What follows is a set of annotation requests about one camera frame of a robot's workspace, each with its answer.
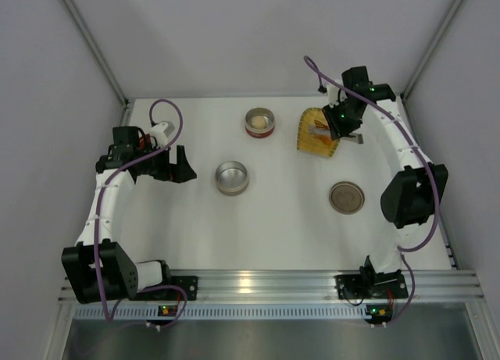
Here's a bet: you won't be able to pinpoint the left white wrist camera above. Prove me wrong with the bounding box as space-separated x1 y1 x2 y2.
149 121 175 148

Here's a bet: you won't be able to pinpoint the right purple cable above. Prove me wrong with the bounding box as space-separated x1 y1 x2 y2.
303 55 443 330

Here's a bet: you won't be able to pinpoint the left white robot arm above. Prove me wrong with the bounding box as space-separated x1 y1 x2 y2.
61 121 197 304

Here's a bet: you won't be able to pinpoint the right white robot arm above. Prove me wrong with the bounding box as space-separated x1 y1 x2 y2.
322 66 448 298

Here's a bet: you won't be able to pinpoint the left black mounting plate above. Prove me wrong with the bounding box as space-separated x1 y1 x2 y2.
171 275 199 301

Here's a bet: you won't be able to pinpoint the purple cable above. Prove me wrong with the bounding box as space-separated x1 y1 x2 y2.
95 98 188 330
303 55 443 330

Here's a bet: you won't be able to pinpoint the aluminium frame post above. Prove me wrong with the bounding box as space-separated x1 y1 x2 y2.
58 0 130 126
400 0 467 105

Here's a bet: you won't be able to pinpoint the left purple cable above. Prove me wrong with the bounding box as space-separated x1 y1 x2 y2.
95 98 188 330

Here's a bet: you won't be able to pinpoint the left aluminium frame post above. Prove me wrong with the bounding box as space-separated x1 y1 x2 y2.
58 0 130 126

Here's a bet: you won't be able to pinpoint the grey slotted cable duct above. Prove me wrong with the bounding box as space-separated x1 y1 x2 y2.
73 303 372 321

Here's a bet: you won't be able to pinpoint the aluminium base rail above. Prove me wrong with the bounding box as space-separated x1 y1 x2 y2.
58 269 484 301

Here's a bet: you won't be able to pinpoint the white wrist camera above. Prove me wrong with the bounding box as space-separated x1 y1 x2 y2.
149 121 175 148
317 84 345 107

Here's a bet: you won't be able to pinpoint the right aluminium frame post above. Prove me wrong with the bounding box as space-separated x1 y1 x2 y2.
400 0 467 105

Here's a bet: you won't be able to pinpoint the steel food tongs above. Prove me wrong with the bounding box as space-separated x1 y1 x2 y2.
306 121 365 145

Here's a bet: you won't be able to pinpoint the orange fried nuggets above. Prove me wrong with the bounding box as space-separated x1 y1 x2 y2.
309 120 332 145

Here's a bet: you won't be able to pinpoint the bamboo woven tray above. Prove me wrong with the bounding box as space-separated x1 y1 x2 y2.
296 107 340 158

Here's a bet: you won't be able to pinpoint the red steel lunch bowl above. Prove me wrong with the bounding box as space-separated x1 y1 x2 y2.
245 107 276 138

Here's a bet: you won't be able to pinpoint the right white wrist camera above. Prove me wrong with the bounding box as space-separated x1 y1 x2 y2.
317 84 345 107

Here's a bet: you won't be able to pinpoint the black mounting plate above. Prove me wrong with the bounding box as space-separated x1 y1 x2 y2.
335 273 367 306
171 275 199 301

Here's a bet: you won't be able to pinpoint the tan steel lunch bowl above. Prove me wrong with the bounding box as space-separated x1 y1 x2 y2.
214 161 249 196

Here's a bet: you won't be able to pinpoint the white round bun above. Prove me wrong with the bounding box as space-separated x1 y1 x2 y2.
250 116 267 130

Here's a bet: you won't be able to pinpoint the brown round lid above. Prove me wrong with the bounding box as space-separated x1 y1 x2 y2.
328 181 365 215

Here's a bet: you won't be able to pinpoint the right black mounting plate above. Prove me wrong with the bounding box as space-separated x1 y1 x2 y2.
335 273 367 306

